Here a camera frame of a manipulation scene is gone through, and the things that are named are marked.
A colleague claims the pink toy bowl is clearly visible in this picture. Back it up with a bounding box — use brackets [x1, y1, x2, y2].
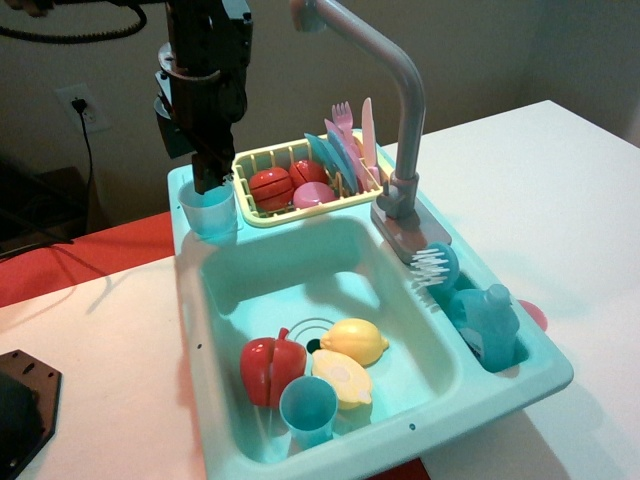
[293, 182, 336, 209]

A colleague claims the pink toy plate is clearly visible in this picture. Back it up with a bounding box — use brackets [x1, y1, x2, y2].
[328, 131, 371, 192]

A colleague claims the blue toy soap bottle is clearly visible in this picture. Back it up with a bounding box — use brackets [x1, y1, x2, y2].
[448, 284, 520, 373]

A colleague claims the teal dish brush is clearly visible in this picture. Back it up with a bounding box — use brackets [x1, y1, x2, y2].
[410, 242, 460, 296]

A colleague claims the red toy tomato half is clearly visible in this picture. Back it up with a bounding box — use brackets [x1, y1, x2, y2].
[288, 159, 328, 189]

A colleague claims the white wall outlet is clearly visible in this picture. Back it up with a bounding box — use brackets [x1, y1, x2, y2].
[54, 83, 111, 134]

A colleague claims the yellow dish rack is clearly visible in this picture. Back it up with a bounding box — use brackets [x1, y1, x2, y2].
[233, 135, 382, 228]

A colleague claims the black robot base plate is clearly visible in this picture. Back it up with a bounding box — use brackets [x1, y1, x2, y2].
[1, 349, 62, 479]

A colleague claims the red cloth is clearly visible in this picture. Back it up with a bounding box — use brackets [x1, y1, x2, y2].
[1, 212, 174, 307]

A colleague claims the blue cup in basin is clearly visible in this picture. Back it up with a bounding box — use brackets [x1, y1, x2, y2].
[279, 376, 338, 450]

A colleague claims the red toy apple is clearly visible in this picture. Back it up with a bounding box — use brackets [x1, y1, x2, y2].
[240, 328, 307, 409]

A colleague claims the pink toy knife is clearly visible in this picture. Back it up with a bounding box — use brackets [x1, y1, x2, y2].
[361, 97, 377, 167]

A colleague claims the pink round knob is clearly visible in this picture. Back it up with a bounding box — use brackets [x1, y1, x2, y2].
[519, 300, 548, 331]

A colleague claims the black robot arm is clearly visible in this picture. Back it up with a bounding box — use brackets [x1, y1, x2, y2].
[156, 1, 253, 195]

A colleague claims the grey pink toy faucet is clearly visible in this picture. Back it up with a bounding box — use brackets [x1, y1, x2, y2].
[289, 1, 452, 265]

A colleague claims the cut yellow toy lemon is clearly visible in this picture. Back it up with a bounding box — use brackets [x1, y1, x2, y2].
[311, 349, 373, 410]

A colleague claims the pink toy fork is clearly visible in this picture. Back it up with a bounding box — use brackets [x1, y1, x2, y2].
[325, 102, 364, 167]

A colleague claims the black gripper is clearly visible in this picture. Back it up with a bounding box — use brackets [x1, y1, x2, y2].
[154, 67, 247, 195]

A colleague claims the blue toy plate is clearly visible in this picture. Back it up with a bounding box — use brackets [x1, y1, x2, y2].
[304, 133, 358, 194]

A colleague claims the black power cord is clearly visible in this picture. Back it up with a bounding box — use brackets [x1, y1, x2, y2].
[70, 98, 96, 236]

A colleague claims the light blue plastic cup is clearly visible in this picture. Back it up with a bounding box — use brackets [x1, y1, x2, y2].
[178, 181, 239, 245]

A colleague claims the teal toy sink unit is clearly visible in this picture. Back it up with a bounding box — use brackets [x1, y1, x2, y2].
[168, 140, 573, 479]

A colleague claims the whole yellow toy lemon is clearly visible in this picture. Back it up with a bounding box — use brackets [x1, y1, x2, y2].
[320, 318, 389, 366]

